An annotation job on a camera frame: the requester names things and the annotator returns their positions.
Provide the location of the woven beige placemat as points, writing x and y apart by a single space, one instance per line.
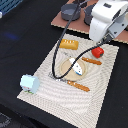
73 105

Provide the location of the white toy fish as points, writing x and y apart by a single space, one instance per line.
77 68

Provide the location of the wooden handled knife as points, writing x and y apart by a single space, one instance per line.
91 61

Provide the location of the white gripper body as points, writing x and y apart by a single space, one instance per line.
107 22

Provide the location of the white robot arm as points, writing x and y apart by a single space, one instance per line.
113 3

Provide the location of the large grey pot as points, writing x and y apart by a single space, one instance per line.
88 16

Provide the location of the yellow toy bread loaf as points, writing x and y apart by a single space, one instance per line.
69 44

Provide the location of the wooden handled fork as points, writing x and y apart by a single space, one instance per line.
74 84

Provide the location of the small grey pot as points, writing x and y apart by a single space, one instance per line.
70 11

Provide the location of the red toy tomato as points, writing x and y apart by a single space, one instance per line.
97 52

